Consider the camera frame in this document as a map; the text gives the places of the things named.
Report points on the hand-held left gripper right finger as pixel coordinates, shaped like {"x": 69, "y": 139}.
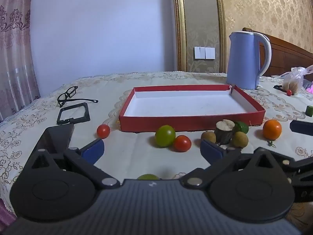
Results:
{"x": 210, "y": 150}

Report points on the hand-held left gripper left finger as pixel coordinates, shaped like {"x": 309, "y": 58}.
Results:
{"x": 94, "y": 149}

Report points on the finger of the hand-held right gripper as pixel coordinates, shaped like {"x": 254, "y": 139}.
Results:
{"x": 302, "y": 173}
{"x": 301, "y": 127}

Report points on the brown longan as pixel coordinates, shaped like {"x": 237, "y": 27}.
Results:
{"x": 208, "y": 137}
{"x": 240, "y": 140}

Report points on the orange tangerine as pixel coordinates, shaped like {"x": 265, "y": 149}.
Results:
{"x": 272, "y": 129}

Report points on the black rectangular block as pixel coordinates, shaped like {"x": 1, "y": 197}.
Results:
{"x": 58, "y": 137}

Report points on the green tomato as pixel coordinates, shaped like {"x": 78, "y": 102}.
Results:
{"x": 165, "y": 136}
{"x": 148, "y": 177}

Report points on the red cardboard box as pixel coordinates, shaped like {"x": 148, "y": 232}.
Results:
{"x": 171, "y": 123}

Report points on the green cube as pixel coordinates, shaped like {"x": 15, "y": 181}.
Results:
{"x": 309, "y": 110}

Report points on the small wooden stump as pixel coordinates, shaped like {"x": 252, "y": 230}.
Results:
{"x": 224, "y": 133}

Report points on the small green stem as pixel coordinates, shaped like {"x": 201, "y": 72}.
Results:
{"x": 271, "y": 144}

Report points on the pink item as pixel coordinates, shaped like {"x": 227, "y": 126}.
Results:
{"x": 309, "y": 88}

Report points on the green pointed fruit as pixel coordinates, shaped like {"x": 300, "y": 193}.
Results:
{"x": 243, "y": 127}

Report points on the small black flat item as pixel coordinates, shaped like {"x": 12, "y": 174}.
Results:
{"x": 278, "y": 87}

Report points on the clear plastic bag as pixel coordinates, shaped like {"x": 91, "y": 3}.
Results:
{"x": 294, "y": 79}

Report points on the black eyeglasses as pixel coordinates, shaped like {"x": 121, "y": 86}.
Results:
{"x": 84, "y": 99}

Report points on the blue electric kettle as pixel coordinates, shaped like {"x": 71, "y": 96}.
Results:
{"x": 242, "y": 61}

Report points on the pink cloth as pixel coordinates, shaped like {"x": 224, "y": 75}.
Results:
{"x": 5, "y": 213}

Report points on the pink patterned curtain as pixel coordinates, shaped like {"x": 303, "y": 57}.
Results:
{"x": 14, "y": 53}

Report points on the black square frame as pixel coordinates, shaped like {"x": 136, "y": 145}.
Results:
{"x": 73, "y": 120}

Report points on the white wall switch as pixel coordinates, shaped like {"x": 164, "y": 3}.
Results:
{"x": 205, "y": 53}

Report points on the gold wall moulding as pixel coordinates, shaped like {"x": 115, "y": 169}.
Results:
{"x": 181, "y": 29}

